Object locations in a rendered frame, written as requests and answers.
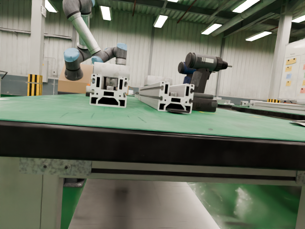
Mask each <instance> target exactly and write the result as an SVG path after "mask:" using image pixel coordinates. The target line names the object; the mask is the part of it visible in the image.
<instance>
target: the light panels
mask: <svg viewBox="0 0 305 229"><path fill-rule="evenodd" d="M169 1H175V2H177V0H169ZM257 1H259V0H248V1H246V2H245V3H244V4H242V5H241V6H239V7H238V8H236V9H235V10H234V12H240V13H241V12H242V11H244V10H245V9H247V8H248V7H250V6H251V5H253V4H254V3H256V2H257ZM45 7H46V8H47V9H48V10H49V11H52V12H56V11H55V10H54V9H53V7H52V6H51V5H50V3H49V2H48V1H47V0H46V1H45ZM101 9H102V13H103V18H104V19H106V20H110V14H109V8H108V7H102V6H101ZM166 18H167V17H166V16H160V17H159V19H158V21H157V23H156V25H155V27H161V26H162V25H163V23H164V21H165V20H166ZM303 20H305V16H302V17H300V18H298V19H296V20H293V21H294V22H301V21H303ZM219 26H221V25H217V24H214V25H213V26H212V27H210V28H209V29H207V30H206V31H205V32H203V34H209V33H211V32H212V31H213V30H215V29H216V28H218V27H219ZM267 34H270V33H269V32H264V33H262V34H259V35H257V36H254V37H252V38H249V39H247V40H250V41H252V40H255V39H257V38H260V37H263V36H265V35H267Z"/></svg>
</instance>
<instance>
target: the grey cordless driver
mask: <svg viewBox="0 0 305 229"><path fill-rule="evenodd" d="M185 65H186V67H188V68H191V69H196V71H195V72H194V73H193V77H192V81H191V84H193V85H194V90H190V92H193V93H194V94H193V100H189V102H190V103H192V110H195V111H207V112H215V111H216V108H217V105H218V102H217V100H215V99H213V95H212V94H204V91H205V87H206V83H207V80H209V77H210V72H209V71H215V72H218V71H220V70H225V69H227V67H232V66H231V65H228V63H227V62H226V61H223V60H222V58H221V57H215V56H213V55H205V54H199V53H191V52H190V53H188V54H187V56H186V59H185Z"/></svg>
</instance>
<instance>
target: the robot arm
mask: <svg viewBox="0 0 305 229"><path fill-rule="evenodd" d="M94 4H95V1H94V0H63V10H64V14H65V16H66V17H67V19H68V20H69V21H71V22H72V24H73V26H74V27H75V29H76V30H77V32H78V35H79V42H78V43H77V48H68V49H66V50H65V51H64V61H65V67H66V68H65V72H64V75H65V78H66V79H68V80H71V81H77V80H80V79H81V78H82V77H83V71H82V69H81V67H80V63H82V62H84V61H86V60H87V59H90V58H91V57H92V59H91V60H92V63H93V64H94V62H99V63H105V62H107V61H109V60H110V59H112V58H114V57H116V60H115V62H116V65H126V58H127V45H126V44H125V43H117V47H108V48H105V50H104V51H103V52H102V51H101V49H100V47H99V46H98V44H97V42H96V41H95V39H94V37H93V36H92V34H91V32H90V30H89V15H90V14H91V8H92V7H93V6H94Z"/></svg>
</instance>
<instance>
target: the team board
mask: <svg viewBox="0 0 305 229"><path fill-rule="evenodd" d="M277 100H280V103H283V101H284V100H286V101H297V100H305V39H303V40H299V41H295V42H292V43H288V44H286V45H285V52H284V58H283V65H282V71H281V77H280V86H279V92H278V98H277Z"/></svg>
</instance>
